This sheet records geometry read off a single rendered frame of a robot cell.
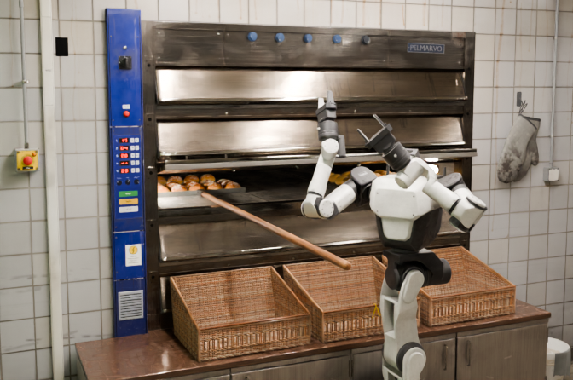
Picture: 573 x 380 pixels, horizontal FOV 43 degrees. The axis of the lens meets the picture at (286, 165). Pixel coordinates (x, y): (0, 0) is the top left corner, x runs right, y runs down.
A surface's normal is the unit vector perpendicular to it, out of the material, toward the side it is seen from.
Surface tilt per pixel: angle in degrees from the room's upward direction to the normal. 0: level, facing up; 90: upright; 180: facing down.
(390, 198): 90
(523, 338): 90
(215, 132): 70
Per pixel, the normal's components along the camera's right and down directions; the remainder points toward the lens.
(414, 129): 0.35, -0.27
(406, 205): -0.55, 0.09
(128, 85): 0.39, 0.10
